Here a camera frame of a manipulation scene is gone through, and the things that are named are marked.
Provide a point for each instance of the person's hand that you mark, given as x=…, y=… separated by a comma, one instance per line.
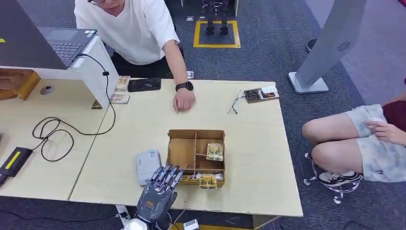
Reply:
x=388, y=131

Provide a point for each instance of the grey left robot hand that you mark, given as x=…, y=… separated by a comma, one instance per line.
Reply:
x=157, y=200

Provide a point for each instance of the person's left hand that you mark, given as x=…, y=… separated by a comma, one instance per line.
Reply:
x=184, y=100

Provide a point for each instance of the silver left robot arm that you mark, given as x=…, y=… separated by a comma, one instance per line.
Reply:
x=134, y=224

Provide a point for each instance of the black wristwatch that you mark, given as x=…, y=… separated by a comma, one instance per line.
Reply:
x=184, y=86

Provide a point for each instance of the person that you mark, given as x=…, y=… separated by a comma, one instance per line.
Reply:
x=374, y=152
x=133, y=28

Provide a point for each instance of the silver floor socket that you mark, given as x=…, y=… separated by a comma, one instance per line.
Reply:
x=190, y=75
x=190, y=18

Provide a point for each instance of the grey flat device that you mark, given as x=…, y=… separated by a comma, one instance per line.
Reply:
x=146, y=165

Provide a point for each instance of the white power strip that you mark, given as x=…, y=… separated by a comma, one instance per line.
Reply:
x=122, y=212

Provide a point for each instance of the black smartphone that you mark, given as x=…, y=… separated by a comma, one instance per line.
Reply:
x=144, y=84

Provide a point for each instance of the row of sleeved cards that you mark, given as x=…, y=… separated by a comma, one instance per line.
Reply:
x=193, y=176

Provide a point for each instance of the thin-framed eyeglasses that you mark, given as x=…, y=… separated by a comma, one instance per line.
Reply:
x=234, y=106

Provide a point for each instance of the wooden compartment card box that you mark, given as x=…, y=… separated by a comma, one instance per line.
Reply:
x=182, y=150

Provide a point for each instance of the stack of printed cards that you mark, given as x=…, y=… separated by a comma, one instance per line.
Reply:
x=122, y=83

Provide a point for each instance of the small pile of cards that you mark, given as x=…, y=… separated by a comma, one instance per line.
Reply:
x=120, y=98

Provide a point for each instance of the yellow floor tape square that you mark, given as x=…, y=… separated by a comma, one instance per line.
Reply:
x=196, y=35

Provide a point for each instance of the black and white sneaker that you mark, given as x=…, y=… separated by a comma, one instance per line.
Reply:
x=339, y=178

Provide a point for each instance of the yellow board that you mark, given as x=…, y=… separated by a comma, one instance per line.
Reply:
x=222, y=227

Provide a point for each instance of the black robot leg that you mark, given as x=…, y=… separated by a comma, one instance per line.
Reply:
x=224, y=29
x=210, y=29

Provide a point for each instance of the chrome stool base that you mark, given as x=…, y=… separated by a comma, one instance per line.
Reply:
x=341, y=190

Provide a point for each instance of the dark printed card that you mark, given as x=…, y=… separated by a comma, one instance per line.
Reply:
x=96, y=105

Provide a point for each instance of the white laptop riser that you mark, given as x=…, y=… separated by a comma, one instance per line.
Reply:
x=98, y=79

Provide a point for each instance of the grey metal floor stand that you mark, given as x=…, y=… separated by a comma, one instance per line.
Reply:
x=330, y=41

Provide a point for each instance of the pale desk leg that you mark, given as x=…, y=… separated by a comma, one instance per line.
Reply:
x=263, y=220

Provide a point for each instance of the black round floor object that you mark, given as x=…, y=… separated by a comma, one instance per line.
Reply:
x=311, y=46

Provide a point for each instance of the dark grey laptop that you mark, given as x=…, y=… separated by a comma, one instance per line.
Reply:
x=65, y=47

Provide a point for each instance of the grey round desk grommet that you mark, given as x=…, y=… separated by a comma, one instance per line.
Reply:
x=47, y=89

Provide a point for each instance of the black power adapter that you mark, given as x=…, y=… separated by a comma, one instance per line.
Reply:
x=16, y=162

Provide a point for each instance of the brown wooden crate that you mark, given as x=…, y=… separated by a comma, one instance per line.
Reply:
x=16, y=83

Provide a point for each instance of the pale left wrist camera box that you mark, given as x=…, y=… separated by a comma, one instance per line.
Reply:
x=191, y=224

